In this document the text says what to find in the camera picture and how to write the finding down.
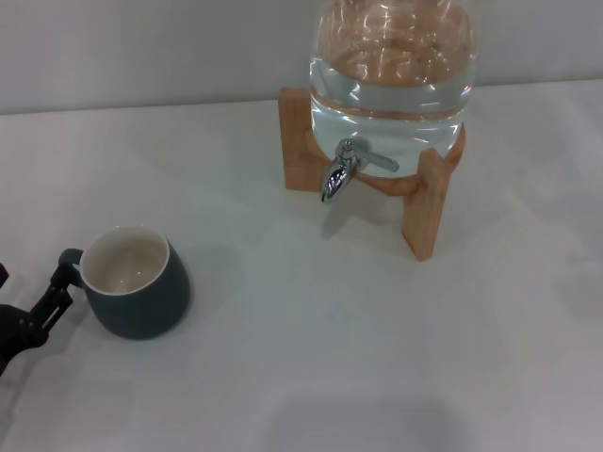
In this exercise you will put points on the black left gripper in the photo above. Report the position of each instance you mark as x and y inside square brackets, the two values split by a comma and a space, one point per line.
[11, 329]

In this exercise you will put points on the dark ceramic mug white inside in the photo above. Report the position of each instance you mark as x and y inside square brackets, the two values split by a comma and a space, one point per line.
[141, 306]

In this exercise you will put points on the chrome faucet with lever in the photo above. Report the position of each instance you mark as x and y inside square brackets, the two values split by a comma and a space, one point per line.
[337, 179]

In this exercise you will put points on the wooden dispenser stand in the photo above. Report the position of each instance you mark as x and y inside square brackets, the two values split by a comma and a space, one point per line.
[294, 141]

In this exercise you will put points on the glass water dispenser jar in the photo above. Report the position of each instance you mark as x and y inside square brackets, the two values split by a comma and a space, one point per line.
[391, 108]

